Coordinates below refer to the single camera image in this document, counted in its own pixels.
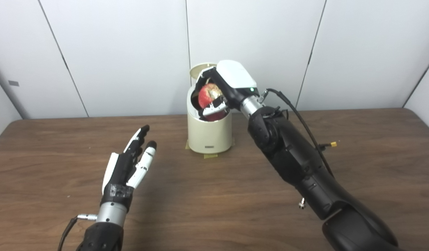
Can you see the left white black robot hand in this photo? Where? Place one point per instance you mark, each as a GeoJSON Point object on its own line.
{"type": "Point", "coordinates": [122, 167]}

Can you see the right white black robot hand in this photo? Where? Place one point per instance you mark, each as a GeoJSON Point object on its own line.
{"type": "Point", "coordinates": [237, 76]}

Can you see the red apple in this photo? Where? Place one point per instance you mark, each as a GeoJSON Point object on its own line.
{"type": "Point", "coordinates": [207, 96]}

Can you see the cream round bin lid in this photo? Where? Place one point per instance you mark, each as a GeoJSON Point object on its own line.
{"type": "Point", "coordinates": [197, 70]}

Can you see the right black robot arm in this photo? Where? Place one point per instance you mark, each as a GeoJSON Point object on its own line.
{"type": "Point", "coordinates": [298, 164]}

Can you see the cream-colored bin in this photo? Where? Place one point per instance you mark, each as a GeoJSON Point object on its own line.
{"type": "Point", "coordinates": [209, 136]}

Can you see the small gray wall sticker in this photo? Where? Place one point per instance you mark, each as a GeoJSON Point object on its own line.
{"type": "Point", "coordinates": [13, 83]}

